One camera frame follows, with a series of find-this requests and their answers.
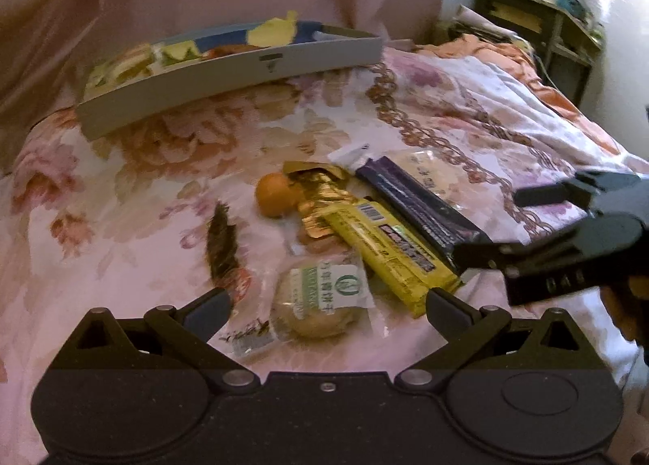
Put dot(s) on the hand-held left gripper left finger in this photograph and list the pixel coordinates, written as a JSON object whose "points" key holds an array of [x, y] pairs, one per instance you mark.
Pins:
{"points": [[210, 310]]}

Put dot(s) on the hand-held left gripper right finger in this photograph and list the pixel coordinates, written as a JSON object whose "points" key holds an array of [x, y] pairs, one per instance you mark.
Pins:
{"points": [[442, 309]]}

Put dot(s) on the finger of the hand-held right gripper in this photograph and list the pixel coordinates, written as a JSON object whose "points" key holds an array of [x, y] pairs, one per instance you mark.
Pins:
{"points": [[542, 194], [481, 254]]}

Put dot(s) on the dark purple snack bar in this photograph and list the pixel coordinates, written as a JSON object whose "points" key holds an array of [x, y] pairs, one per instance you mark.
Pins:
{"points": [[421, 214]]}

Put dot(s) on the yellow snack bar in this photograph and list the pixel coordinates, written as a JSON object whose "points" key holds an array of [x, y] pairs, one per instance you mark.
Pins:
{"points": [[385, 247]]}

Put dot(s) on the round pastry clear packet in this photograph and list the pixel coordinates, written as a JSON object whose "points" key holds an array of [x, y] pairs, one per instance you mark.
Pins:
{"points": [[426, 173]]}

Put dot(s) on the round pastry green label packet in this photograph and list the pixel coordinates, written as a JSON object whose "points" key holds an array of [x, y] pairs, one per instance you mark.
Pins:
{"points": [[314, 308]]}

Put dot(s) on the grey rectangular tray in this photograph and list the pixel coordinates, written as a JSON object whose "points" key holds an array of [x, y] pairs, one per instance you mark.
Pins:
{"points": [[203, 85]]}

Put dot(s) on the person's right hand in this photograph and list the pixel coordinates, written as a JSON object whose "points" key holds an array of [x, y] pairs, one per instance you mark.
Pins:
{"points": [[626, 315]]}

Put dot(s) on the dark brown dried strip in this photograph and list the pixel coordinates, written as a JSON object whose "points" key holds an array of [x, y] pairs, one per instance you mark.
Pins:
{"points": [[221, 244]]}

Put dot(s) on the small orange mandarin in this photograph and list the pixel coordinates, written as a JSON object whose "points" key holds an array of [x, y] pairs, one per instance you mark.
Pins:
{"points": [[274, 195]]}

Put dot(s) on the floral bed sheet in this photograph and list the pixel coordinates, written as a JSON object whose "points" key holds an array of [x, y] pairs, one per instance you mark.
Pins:
{"points": [[152, 191]]}

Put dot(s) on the orange quilt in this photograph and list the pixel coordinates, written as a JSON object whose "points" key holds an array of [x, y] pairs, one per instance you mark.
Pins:
{"points": [[486, 52]]}

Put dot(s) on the gold foil snack wrapper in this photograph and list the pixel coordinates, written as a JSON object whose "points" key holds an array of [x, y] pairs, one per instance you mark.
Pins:
{"points": [[319, 191]]}

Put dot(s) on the wooden desk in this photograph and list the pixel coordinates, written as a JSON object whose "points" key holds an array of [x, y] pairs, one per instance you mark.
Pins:
{"points": [[517, 9]]}

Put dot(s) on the yellow green snack packet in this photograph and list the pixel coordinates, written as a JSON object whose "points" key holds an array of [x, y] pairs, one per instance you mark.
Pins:
{"points": [[177, 52]]}

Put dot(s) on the reddish brown snack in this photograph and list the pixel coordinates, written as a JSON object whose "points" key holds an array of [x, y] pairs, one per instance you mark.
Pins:
{"points": [[228, 50]]}

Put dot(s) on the bread snack packet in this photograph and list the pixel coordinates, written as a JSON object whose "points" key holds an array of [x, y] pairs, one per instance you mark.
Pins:
{"points": [[121, 64]]}

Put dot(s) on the torn yellow paper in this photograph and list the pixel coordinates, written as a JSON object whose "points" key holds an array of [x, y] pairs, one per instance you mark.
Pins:
{"points": [[274, 31]]}

